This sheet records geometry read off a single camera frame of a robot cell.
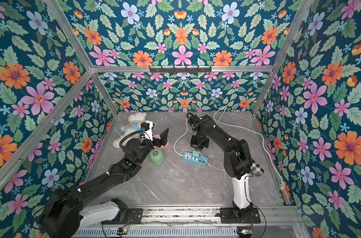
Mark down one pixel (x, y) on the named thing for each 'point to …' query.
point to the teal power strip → (188, 156)
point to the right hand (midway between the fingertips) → (199, 147)
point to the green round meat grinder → (156, 156)
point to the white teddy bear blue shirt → (135, 119)
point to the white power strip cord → (200, 151)
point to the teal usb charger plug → (195, 154)
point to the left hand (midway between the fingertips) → (161, 126)
